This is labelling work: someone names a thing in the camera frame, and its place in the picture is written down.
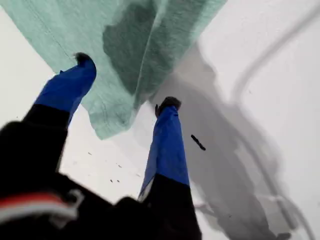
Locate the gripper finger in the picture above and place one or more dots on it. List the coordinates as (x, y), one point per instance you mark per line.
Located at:
(62, 92)
(167, 150)

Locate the pale green T-shirt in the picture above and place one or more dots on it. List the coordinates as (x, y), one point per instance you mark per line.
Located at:
(62, 25)

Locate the small black scrap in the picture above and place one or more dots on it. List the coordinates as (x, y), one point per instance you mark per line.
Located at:
(198, 142)

